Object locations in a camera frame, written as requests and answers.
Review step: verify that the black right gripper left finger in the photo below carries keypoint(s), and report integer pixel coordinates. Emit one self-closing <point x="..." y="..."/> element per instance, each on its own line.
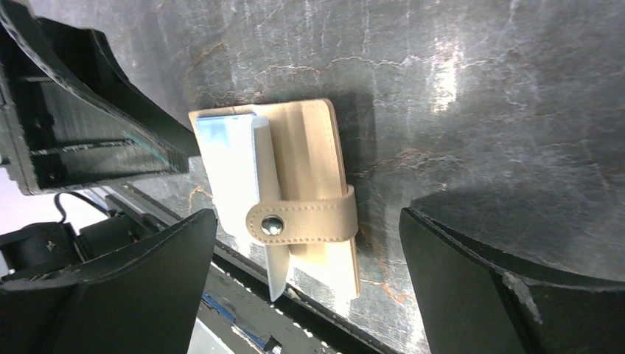
<point x="142" y="298"/>

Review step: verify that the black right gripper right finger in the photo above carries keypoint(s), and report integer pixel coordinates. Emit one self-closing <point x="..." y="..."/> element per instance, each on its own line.
<point x="474" y="298"/>

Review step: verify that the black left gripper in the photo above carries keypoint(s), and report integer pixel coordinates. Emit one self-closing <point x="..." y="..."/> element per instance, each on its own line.
<point x="83" y="123"/>

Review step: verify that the beige leather card holder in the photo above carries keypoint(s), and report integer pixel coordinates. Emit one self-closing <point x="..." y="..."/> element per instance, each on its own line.
<point x="278" y="180"/>

